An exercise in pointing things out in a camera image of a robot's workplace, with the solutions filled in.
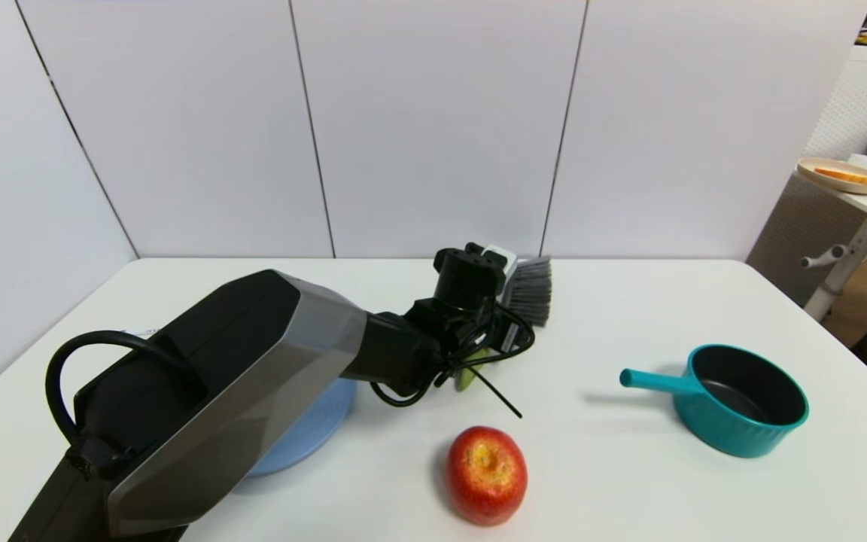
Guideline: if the green handled black bristle brush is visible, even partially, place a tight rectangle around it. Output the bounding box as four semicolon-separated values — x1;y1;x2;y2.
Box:
456;256;553;392

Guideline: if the red apple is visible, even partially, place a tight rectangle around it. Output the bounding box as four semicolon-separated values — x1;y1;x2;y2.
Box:
445;425;529;526

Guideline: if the blue round plate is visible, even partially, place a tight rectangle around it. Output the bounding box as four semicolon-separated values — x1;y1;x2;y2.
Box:
245;376;357;478

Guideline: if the beige shallow dish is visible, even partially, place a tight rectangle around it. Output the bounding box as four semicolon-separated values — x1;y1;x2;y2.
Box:
796;157;867;196

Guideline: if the orange bread slice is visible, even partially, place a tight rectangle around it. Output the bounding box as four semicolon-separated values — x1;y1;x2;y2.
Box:
814;167;867;187

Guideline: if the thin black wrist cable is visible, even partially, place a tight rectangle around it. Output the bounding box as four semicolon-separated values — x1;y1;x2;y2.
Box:
370;301;537;419

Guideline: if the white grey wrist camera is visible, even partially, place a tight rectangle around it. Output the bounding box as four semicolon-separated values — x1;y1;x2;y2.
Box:
485;245;519;277

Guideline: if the teal saucepan with handle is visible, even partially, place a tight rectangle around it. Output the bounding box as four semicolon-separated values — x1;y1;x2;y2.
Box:
619;344;810;458

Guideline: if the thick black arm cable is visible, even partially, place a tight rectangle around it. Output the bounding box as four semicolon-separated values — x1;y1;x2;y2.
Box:
45;330;205;452

